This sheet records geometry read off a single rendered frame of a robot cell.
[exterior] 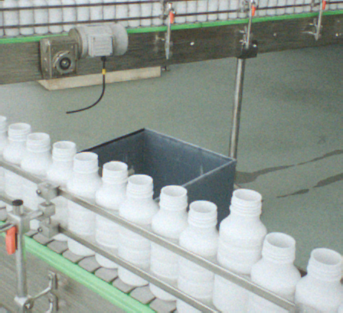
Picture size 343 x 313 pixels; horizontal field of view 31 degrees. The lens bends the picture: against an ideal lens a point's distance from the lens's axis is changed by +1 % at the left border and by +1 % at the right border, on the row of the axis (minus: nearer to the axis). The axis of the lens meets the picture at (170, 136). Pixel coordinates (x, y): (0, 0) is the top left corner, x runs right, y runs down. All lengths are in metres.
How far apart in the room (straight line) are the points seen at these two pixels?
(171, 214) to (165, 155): 0.81
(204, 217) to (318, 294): 0.17
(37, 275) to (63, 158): 0.21
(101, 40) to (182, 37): 0.52
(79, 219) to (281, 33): 2.33
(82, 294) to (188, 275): 0.22
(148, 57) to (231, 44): 0.46
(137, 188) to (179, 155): 0.75
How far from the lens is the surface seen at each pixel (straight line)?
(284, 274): 0.77
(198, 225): 0.81
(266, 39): 3.12
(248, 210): 0.77
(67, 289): 1.03
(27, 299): 1.03
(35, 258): 1.07
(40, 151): 1.03
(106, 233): 0.95
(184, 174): 1.62
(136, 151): 1.68
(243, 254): 0.79
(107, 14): 2.64
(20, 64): 2.50
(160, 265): 0.88
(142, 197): 0.87
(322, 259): 0.77
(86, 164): 0.94
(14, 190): 1.11
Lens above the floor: 1.55
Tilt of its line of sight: 22 degrees down
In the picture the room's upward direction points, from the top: 3 degrees clockwise
